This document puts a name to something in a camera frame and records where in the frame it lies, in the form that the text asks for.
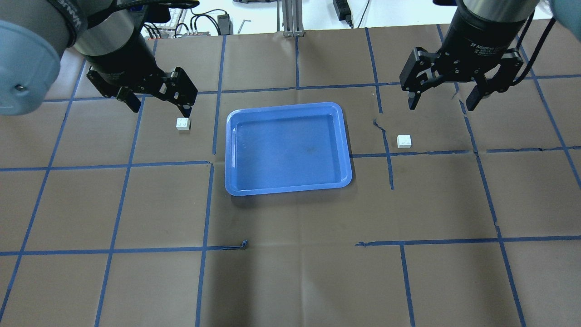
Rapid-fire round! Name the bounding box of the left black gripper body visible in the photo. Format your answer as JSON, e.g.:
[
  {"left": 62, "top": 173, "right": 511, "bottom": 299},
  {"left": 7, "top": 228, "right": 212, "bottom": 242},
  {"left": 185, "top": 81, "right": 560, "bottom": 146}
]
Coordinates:
[{"left": 85, "top": 35, "right": 198, "bottom": 106}]

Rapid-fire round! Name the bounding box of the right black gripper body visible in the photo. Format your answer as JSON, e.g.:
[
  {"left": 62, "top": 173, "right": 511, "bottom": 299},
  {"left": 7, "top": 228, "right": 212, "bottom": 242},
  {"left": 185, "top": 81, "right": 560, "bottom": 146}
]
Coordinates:
[{"left": 399, "top": 12, "right": 524, "bottom": 94}]

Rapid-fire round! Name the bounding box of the white block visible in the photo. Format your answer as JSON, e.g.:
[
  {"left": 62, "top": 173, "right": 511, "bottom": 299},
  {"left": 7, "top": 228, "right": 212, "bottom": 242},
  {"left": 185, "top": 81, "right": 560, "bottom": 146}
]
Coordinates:
[
  {"left": 176, "top": 117, "right": 191, "bottom": 132},
  {"left": 396, "top": 134, "right": 413, "bottom": 149}
]

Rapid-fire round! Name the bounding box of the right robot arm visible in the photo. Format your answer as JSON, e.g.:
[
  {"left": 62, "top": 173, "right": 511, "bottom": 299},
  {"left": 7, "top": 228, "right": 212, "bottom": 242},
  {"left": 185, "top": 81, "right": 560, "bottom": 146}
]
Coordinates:
[{"left": 399, "top": 0, "right": 581, "bottom": 111}]

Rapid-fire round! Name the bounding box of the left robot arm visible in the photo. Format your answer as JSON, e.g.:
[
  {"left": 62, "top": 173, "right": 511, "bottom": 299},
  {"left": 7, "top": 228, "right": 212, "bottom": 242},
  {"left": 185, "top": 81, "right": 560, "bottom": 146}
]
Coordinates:
[{"left": 0, "top": 0, "right": 199, "bottom": 118}]

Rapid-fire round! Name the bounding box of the blue plastic tray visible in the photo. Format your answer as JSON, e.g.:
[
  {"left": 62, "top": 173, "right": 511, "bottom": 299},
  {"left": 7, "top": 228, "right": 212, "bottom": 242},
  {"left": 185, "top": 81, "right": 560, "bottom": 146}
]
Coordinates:
[{"left": 225, "top": 102, "right": 353, "bottom": 196}]

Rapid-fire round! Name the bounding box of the black power brick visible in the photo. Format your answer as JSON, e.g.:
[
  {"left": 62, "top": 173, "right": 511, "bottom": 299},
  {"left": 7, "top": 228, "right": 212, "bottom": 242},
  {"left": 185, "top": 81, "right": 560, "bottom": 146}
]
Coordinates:
[{"left": 217, "top": 13, "right": 234, "bottom": 35}]

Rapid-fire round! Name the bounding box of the black power adapter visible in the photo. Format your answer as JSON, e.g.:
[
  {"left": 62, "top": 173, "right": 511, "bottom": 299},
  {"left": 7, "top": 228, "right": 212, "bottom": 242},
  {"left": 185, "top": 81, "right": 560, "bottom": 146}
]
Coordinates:
[{"left": 332, "top": 0, "right": 354, "bottom": 29}]

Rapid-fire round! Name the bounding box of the brown paper table cover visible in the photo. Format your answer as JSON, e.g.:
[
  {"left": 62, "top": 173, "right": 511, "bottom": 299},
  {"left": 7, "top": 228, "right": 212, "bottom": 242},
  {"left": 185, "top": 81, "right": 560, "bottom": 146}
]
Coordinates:
[{"left": 1, "top": 25, "right": 580, "bottom": 327}]

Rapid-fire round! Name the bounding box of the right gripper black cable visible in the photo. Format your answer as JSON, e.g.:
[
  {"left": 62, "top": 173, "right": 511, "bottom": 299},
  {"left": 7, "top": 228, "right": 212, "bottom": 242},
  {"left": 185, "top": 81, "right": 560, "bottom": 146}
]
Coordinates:
[{"left": 511, "top": 5, "right": 556, "bottom": 87}]

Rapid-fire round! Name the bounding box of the aluminium frame post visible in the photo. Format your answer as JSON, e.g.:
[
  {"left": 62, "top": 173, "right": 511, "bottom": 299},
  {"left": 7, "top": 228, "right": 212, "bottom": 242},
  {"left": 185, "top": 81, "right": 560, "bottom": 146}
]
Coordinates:
[{"left": 276, "top": 0, "right": 305, "bottom": 37}]

